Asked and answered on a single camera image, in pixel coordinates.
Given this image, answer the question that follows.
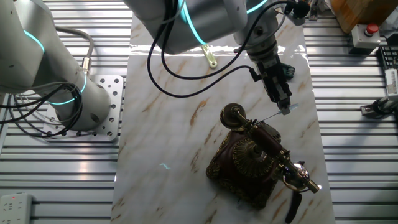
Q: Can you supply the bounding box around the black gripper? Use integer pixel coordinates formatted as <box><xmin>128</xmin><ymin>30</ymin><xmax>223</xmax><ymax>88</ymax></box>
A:
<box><xmin>255</xmin><ymin>58</ymin><xmax>293</xmax><ymax>116</ymax></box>

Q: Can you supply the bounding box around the small blue-handled screwdriver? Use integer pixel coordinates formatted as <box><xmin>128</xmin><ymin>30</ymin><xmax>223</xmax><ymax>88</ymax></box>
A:
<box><xmin>259</xmin><ymin>103</ymin><xmax>299</xmax><ymax>123</ymax></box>

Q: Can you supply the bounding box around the green hex key set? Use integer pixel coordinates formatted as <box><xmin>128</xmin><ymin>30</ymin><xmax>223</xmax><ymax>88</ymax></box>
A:
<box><xmin>281</xmin><ymin>63</ymin><xmax>295</xmax><ymax>80</ymax></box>

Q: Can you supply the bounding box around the yellow-green fly swatter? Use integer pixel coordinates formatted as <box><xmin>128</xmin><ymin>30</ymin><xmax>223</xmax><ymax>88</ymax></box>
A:
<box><xmin>201</xmin><ymin>44</ymin><xmax>218</xmax><ymax>70</ymax></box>

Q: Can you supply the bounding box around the black fuzzy microphone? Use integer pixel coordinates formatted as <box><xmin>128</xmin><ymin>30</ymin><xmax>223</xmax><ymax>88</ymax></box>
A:
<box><xmin>284</xmin><ymin>0</ymin><xmax>312</xmax><ymax>19</ymax></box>

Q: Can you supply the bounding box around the small dark metal clamp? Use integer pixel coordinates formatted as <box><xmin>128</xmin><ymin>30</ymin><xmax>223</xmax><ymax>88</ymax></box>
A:
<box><xmin>308</xmin><ymin>0</ymin><xmax>320</xmax><ymax>22</ymax></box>

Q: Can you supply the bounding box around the red emergency stop button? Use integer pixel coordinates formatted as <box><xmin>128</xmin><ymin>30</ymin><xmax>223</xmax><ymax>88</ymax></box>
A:
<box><xmin>351</xmin><ymin>23</ymin><xmax>381</xmax><ymax>49</ymax></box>

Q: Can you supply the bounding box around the brown cardboard box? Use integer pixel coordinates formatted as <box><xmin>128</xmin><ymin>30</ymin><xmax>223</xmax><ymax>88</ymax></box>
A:
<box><xmin>330</xmin><ymin>0</ymin><xmax>398</xmax><ymax>34</ymax></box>

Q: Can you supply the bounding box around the black keyboard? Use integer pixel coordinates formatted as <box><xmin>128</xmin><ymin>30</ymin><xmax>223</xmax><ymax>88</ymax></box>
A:
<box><xmin>378</xmin><ymin>45</ymin><xmax>398</xmax><ymax>70</ymax></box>

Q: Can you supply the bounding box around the white crumpled sheet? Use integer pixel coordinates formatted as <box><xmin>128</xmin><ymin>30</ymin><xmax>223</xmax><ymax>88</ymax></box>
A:
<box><xmin>379</xmin><ymin>14</ymin><xmax>398</xmax><ymax>38</ymax></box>

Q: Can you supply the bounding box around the white power strip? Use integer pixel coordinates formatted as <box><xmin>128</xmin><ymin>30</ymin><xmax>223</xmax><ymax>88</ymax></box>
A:
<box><xmin>0</xmin><ymin>192</ymin><xmax>34</xmax><ymax>224</ymax></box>

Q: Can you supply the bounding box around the metal camera mount clamp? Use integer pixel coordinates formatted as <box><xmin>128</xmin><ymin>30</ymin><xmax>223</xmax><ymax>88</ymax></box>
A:
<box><xmin>360</xmin><ymin>95</ymin><xmax>398</xmax><ymax>119</ymax></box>

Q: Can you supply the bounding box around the dark phone cord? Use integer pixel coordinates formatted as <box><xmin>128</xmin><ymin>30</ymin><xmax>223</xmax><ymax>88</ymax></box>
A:
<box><xmin>284</xmin><ymin>161</ymin><xmax>306</xmax><ymax>224</ymax></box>

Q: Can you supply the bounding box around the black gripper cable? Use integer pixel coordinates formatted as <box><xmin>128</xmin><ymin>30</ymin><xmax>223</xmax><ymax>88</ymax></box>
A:
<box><xmin>146</xmin><ymin>0</ymin><xmax>296</xmax><ymax>99</ymax></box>

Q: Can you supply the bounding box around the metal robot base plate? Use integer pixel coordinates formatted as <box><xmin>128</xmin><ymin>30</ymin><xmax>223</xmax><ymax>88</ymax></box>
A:
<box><xmin>42</xmin><ymin>74</ymin><xmax>124</xmax><ymax>143</ymax></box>

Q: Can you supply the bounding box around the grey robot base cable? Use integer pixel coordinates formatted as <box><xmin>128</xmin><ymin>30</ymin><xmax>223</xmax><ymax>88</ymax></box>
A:
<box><xmin>55</xmin><ymin>26</ymin><xmax>95</xmax><ymax>77</ymax></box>

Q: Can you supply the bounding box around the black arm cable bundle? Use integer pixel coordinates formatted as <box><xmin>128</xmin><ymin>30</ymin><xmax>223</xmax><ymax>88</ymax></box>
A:
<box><xmin>0</xmin><ymin>81</ymin><xmax>84</xmax><ymax>139</ymax></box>

